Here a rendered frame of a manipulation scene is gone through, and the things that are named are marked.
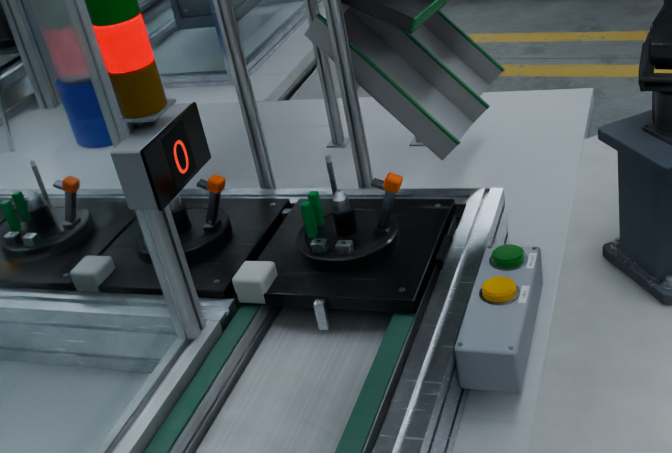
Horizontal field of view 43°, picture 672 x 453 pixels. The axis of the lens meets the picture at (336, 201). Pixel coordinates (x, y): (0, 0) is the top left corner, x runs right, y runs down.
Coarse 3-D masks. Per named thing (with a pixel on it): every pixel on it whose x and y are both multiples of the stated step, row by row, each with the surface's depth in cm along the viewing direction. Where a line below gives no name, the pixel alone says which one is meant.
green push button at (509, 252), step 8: (496, 248) 109; (504, 248) 108; (512, 248) 108; (520, 248) 108; (496, 256) 107; (504, 256) 107; (512, 256) 106; (520, 256) 106; (496, 264) 107; (504, 264) 106; (512, 264) 106
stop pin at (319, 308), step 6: (318, 300) 107; (324, 300) 107; (318, 306) 106; (324, 306) 106; (318, 312) 107; (324, 312) 106; (318, 318) 107; (324, 318) 107; (318, 324) 108; (324, 324) 107; (330, 324) 108
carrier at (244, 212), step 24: (192, 216) 127; (240, 216) 129; (264, 216) 127; (192, 240) 121; (216, 240) 121; (240, 240) 122; (264, 240) 123; (192, 264) 119; (216, 264) 118; (240, 264) 117; (216, 288) 113
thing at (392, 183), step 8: (392, 176) 109; (400, 176) 109; (376, 184) 109; (384, 184) 109; (392, 184) 108; (400, 184) 109; (392, 192) 109; (384, 200) 110; (392, 200) 110; (384, 208) 111; (384, 216) 112; (384, 224) 112
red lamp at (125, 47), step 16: (96, 32) 86; (112, 32) 85; (128, 32) 86; (144, 32) 87; (112, 48) 86; (128, 48) 86; (144, 48) 87; (112, 64) 87; (128, 64) 87; (144, 64) 88
